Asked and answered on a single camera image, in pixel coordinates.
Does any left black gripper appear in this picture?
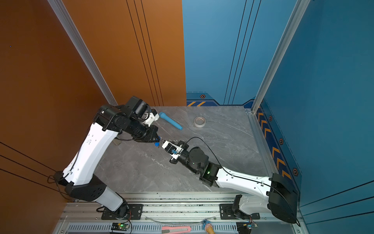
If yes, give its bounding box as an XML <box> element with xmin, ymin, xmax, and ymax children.
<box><xmin>127</xmin><ymin>119</ymin><xmax>162</xmax><ymax>142</ymax></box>

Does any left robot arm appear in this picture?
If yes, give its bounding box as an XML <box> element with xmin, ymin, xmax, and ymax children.
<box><xmin>53</xmin><ymin>96</ymin><xmax>160</xmax><ymax>219</ymax></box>

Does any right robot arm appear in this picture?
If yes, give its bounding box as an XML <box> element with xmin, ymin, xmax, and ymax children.
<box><xmin>162</xmin><ymin>141</ymin><xmax>300</xmax><ymax>224</ymax></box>

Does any blue toy microphone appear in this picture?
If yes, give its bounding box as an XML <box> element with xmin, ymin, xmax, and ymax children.
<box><xmin>159</xmin><ymin>112</ymin><xmax>183</xmax><ymax>130</ymax></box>

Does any small brown jar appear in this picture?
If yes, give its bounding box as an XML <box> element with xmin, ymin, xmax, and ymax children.
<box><xmin>113</xmin><ymin>139</ymin><xmax>122</xmax><ymax>146</ymax></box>

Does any masking tape roll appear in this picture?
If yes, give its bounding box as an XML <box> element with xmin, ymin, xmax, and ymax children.
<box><xmin>194</xmin><ymin>116</ymin><xmax>206</xmax><ymax>128</ymax></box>

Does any pink utility knife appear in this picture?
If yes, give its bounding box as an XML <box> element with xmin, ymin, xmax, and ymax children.
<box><xmin>161</xmin><ymin>226</ymin><xmax>192</xmax><ymax>234</ymax></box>

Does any toy ice cream cone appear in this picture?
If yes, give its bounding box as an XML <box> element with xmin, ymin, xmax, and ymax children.
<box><xmin>203</xmin><ymin>219</ymin><xmax>215</xmax><ymax>234</ymax></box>

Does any right circuit board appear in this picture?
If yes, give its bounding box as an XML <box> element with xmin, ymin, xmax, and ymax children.
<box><xmin>236</xmin><ymin>222</ymin><xmax>258</xmax><ymax>234</ymax></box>

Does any circuit board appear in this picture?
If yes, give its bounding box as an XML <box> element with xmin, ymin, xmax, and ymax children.
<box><xmin>111</xmin><ymin>222</ymin><xmax>131</xmax><ymax>234</ymax></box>
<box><xmin>236</xmin><ymin>222</ymin><xmax>258</xmax><ymax>234</ymax></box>

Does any left circuit board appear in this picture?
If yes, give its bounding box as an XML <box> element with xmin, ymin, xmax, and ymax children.
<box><xmin>111</xmin><ymin>222</ymin><xmax>131</xmax><ymax>234</ymax></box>

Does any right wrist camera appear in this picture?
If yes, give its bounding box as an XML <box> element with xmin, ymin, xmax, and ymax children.
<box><xmin>162</xmin><ymin>140</ymin><xmax>184</xmax><ymax>160</ymax></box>

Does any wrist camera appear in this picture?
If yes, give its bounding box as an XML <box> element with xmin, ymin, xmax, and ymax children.
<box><xmin>142</xmin><ymin>109</ymin><xmax>160</xmax><ymax>127</ymax></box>
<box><xmin>162</xmin><ymin>140</ymin><xmax>184</xmax><ymax>160</ymax></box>

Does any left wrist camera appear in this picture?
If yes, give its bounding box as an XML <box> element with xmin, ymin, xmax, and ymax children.
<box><xmin>142</xmin><ymin>109</ymin><xmax>160</xmax><ymax>127</ymax></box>

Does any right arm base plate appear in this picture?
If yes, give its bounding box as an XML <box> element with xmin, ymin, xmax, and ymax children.
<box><xmin>219</xmin><ymin>203</ymin><xmax>261</xmax><ymax>220</ymax></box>

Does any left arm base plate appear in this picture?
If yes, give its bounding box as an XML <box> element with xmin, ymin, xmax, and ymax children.
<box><xmin>101</xmin><ymin>204</ymin><xmax>144</xmax><ymax>221</ymax></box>

